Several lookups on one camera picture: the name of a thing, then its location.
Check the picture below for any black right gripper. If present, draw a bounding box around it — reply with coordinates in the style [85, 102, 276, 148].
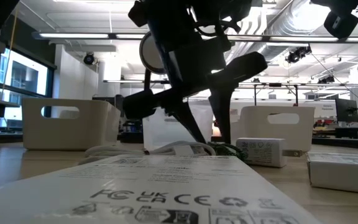
[310, 0, 358, 40]

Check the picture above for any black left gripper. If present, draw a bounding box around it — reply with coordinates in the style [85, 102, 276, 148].
[122, 29, 269, 144]

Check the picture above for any green cable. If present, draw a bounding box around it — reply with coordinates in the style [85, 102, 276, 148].
[208, 141, 249, 163]

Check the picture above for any white cable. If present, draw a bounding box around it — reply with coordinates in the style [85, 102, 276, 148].
[75, 140, 218, 166]

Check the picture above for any white printed box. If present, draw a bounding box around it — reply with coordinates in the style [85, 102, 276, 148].
[305, 151, 358, 196]
[0, 154, 323, 224]

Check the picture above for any white wall charger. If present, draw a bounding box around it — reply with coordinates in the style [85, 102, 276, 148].
[235, 137, 305, 169]

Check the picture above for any clear plastic bin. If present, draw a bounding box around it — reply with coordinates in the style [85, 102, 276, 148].
[141, 104, 214, 152]

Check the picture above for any white plastic bin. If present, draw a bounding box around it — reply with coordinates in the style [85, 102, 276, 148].
[229, 105, 316, 153]

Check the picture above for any black desk lamp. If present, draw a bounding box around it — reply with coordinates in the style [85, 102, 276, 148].
[139, 30, 168, 105]

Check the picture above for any small black computer monitor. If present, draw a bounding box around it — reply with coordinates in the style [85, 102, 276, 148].
[334, 98, 358, 124]

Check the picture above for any black round ceiling spotlight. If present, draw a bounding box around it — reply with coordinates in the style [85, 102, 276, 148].
[83, 52, 97, 66]

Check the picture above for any dark cluttered work desk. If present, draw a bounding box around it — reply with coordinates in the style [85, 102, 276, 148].
[311, 126, 358, 149]

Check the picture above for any long ceiling light strip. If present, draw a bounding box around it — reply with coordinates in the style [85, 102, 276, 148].
[32, 30, 358, 44]

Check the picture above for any large glass window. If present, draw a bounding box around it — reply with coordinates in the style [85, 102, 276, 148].
[0, 46, 56, 123]

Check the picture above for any black ceiling camera rig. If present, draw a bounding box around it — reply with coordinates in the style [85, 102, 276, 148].
[285, 45, 313, 65]

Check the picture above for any silver ventilation duct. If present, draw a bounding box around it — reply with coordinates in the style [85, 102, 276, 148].
[225, 0, 315, 63]

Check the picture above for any black frame stand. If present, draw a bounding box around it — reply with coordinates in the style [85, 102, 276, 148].
[252, 82, 300, 107]

